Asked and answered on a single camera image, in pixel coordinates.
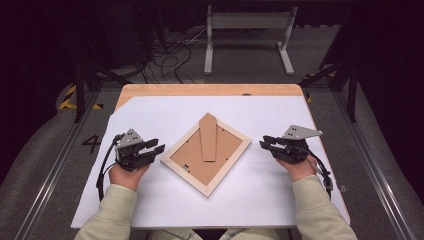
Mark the hand-held gripper black cable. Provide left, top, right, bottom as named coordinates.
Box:
left=301, top=146, right=334, bottom=201
left=95, top=134, right=124, bottom=203

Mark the person's left hand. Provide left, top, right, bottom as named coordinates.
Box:
left=108, top=162, right=151, bottom=192

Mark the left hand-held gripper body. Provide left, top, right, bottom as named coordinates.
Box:
left=114, top=128, right=156, bottom=173

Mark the left hand-held gripper black cable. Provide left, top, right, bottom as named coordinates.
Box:
left=95, top=134, right=124, bottom=203

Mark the person's right hand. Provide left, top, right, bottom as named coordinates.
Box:
left=275, top=154, right=318, bottom=183

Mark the wooden picture frame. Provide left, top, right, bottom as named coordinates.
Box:
left=160, top=112, right=253, bottom=198

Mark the person's left leg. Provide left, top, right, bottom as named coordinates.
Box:
left=146, top=228, right=204, bottom=240

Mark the person's right leg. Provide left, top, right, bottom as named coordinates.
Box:
left=218, top=228, right=291, bottom=240

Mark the large white paper sheet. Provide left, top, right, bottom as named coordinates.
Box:
left=70, top=95, right=351, bottom=230

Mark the right hand-held gripper black cable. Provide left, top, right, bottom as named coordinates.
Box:
left=301, top=146, right=334, bottom=201

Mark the aluminium floor rail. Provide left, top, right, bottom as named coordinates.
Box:
left=13, top=91, right=101, bottom=240
left=333, top=91, right=418, bottom=240

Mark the black metal stand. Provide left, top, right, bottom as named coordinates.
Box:
left=298, top=6, right=363, bottom=124
left=68, top=6, right=134, bottom=124

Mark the person's leg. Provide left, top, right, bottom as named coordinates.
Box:
left=218, top=228, right=291, bottom=240
left=146, top=228, right=204, bottom=240

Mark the white metal stand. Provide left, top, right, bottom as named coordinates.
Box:
left=203, top=5, right=299, bottom=76

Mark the tangle of black floor cables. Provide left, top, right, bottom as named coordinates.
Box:
left=139, top=28, right=214, bottom=84

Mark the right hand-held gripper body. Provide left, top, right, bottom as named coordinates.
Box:
left=271, top=124, right=324, bottom=165

